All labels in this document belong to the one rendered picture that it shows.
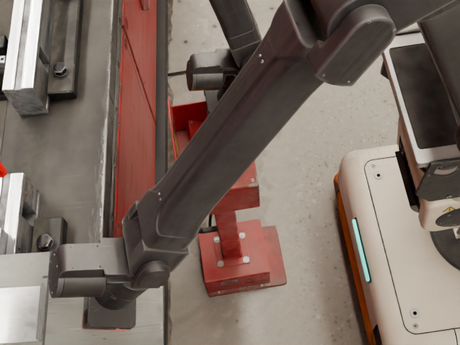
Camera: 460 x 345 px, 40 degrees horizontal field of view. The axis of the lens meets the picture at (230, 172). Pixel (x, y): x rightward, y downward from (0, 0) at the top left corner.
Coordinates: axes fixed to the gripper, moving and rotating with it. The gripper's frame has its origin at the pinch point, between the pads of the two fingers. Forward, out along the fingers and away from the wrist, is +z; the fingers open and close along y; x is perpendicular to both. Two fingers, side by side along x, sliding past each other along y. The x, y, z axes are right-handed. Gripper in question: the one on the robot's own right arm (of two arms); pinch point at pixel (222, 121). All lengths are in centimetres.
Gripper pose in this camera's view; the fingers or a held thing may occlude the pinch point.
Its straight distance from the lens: 135.2
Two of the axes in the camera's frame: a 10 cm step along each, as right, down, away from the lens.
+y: -9.7, 0.4, -2.5
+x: 1.5, 8.9, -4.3
